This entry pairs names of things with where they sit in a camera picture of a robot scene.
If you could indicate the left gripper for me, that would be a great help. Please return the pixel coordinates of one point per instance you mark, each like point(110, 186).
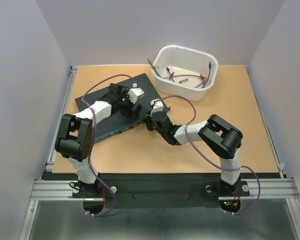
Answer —
point(129, 113)

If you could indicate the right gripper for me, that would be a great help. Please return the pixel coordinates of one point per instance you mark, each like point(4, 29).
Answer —
point(148, 120)

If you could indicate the small grey transceiver module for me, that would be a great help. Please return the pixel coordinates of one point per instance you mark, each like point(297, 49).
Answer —
point(183, 80)

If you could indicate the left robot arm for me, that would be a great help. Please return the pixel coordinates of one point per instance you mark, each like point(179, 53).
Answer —
point(76, 132)

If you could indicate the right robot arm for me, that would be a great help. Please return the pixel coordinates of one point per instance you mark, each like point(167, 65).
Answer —
point(220, 136)

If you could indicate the white plastic tub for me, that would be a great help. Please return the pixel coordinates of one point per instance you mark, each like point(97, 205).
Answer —
point(174, 63)

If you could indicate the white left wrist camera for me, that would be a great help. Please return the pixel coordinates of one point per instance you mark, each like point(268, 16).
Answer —
point(135, 94)

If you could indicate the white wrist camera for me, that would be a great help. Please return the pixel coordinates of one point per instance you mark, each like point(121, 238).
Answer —
point(135, 94)
point(157, 106)

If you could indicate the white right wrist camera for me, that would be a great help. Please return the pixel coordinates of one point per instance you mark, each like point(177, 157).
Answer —
point(157, 106)

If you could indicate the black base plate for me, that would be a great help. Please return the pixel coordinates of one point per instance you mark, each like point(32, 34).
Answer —
point(158, 190)

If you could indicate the aluminium frame rail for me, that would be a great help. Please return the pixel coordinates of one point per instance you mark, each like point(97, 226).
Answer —
point(280, 188)

